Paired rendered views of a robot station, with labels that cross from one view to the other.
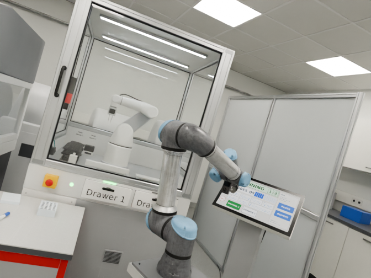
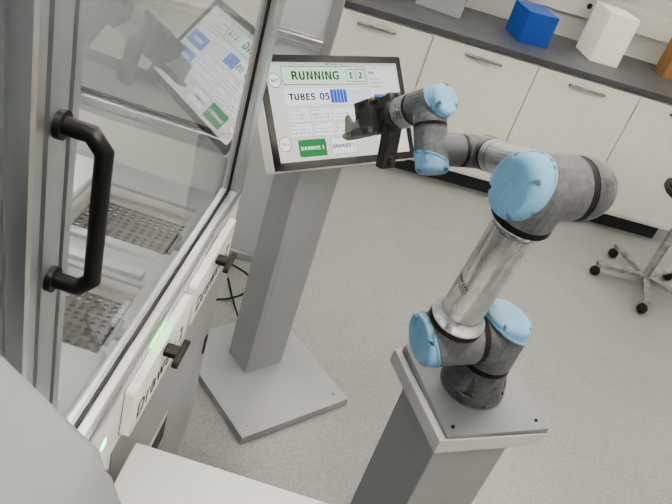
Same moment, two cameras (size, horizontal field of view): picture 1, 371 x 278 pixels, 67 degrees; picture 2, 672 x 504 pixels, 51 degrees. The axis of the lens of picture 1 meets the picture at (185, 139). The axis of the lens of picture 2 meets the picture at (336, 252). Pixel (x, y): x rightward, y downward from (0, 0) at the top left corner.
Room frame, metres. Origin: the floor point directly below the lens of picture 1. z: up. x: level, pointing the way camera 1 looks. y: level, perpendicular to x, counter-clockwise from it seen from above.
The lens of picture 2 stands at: (1.26, 1.21, 1.82)
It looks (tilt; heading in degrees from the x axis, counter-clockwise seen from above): 33 degrees down; 285
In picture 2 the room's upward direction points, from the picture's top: 18 degrees clockwise
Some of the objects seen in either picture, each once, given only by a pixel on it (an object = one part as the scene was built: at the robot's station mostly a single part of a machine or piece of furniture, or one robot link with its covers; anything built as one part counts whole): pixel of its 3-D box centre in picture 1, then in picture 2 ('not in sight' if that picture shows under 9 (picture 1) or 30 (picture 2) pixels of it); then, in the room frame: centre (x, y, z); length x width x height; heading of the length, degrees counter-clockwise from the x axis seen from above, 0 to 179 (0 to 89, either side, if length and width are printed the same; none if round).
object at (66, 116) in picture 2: (59, 81); (80, 214); (1.61, 0.78, 1.45); 0.05 x 0.03 x 0.19; 16
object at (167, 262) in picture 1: (176, 261); (479, 369); (1.20, -0.11, 0.83); 0.15 x 0.15 x 0.10
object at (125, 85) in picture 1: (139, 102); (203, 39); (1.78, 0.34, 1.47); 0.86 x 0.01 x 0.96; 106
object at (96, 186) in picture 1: (106, 192); (158, 359); (1.74, 0.37, 0.87); 0.29 x 0.02 x 0.11; 106
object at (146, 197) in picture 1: (155, 203); (210, 268); (1.83, 0.07, 0.87); 0.29 x 0.02 x 0.11; 106
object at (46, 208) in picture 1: (47, 208); not in sight; (1.48, 0.59, 0.78); 0.12 x 0.08 x 0.04; 21
